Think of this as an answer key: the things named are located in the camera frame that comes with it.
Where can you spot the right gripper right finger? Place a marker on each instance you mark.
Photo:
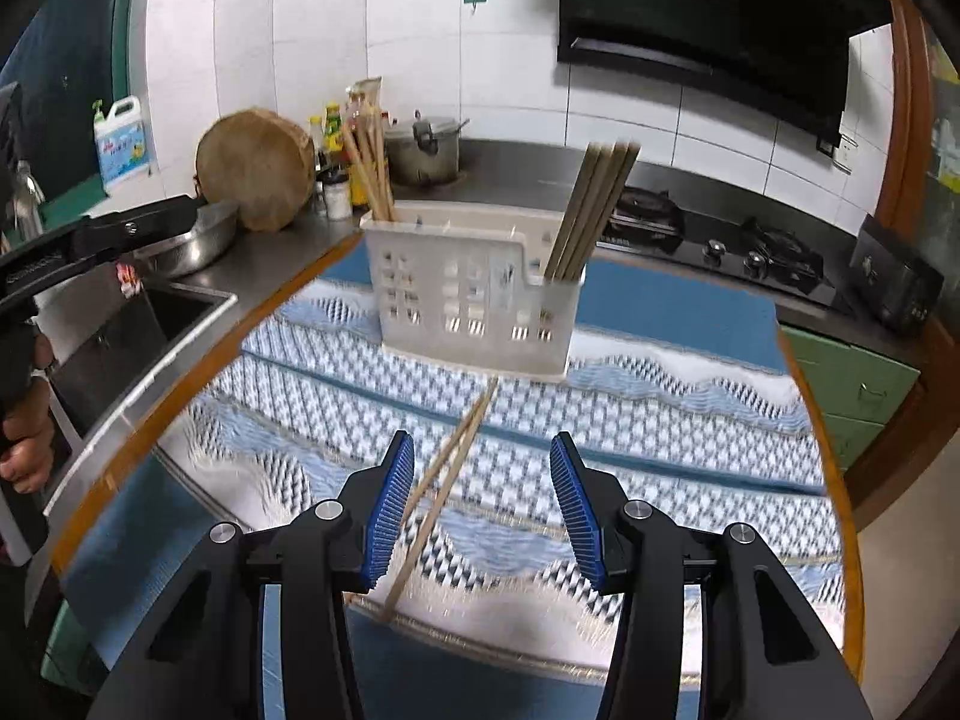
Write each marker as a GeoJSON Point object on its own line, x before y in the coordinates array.
{"type": "Point", "coordinates": [628, 548]}

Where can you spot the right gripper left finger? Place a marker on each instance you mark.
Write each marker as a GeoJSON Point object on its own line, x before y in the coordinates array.
{"type": "Point", "coordinates": [342, 545]}

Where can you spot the person's left hand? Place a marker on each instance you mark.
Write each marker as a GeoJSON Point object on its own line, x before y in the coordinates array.
{"type": "Point", "coordinates": [27, 464]}

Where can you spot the stainless steel sink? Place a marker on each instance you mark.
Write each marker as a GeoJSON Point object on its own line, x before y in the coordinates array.
{"type": "Point", "coordinates": [109, 347]}

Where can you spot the blue patterned placemat near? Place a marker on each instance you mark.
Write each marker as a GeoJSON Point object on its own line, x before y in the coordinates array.
{"type": "Point", "coordinates": [496, 596]}

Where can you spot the blue patterned placemat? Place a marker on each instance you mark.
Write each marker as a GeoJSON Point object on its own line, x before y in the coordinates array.
{"type": "Point", "coordinates": [496, 596]}
{"type": "Point", "coordinates": [633, 403]}

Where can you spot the white detergent jug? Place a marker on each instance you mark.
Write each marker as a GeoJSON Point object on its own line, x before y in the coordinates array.
{"type": "Point", "coordinates": [120, 141]}

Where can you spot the blue patterned placemat far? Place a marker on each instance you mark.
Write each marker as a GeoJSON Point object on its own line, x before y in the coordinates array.
{"type": "Point", "coordinates": [633, 403]}

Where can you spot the stainless steel colander bowl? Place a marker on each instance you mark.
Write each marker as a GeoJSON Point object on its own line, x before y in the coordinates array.
{"type": "Point", "coordinates": [178, 257]}

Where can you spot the round wooden chopping block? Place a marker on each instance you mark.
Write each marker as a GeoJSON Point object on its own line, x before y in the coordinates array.
{"type": "Point", "coordinates": [259, 161]}

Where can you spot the green base cabinet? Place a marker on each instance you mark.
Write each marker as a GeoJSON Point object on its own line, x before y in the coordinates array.
{"type": "Point", "coordinates": [856, 390]}

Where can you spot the white plastic utensil holder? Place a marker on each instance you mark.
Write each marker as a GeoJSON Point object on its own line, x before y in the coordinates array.
{"type": "Point", "coordinates": [463, 284]}

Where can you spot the white seasoning jar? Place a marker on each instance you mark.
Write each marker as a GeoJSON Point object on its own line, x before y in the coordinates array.
{"type": "Point", "coordinates": [336, 191]}

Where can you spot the black gas stove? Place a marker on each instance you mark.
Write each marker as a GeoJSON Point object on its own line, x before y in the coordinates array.
{"type": "Point", "coordinates": [652, 225]}

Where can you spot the green bottle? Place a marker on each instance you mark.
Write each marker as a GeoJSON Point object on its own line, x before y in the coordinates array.
{"type": "Point", "coordinates": [333, 138]}

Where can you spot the black box on counter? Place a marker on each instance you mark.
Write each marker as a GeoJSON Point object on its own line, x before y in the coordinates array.
{"type": "Point", "coordinates": [895, 285]}

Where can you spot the steel cooking pot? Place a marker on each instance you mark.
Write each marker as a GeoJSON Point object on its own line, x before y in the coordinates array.
{"type": "Point", "coordinates": [424, 151]}

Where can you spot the black range hood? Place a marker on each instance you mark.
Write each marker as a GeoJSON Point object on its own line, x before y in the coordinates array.
{"type": "Point", "coordinates": [787, 58]}

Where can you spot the wooden glass door cabinet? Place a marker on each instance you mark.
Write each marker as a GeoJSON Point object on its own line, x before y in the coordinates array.
{"type": "Point", "coordinates": [928, 418]}

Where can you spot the white wall socket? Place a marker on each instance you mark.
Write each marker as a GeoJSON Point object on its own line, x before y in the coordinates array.
{"type": "Point", "coordinates": [844, 155]}

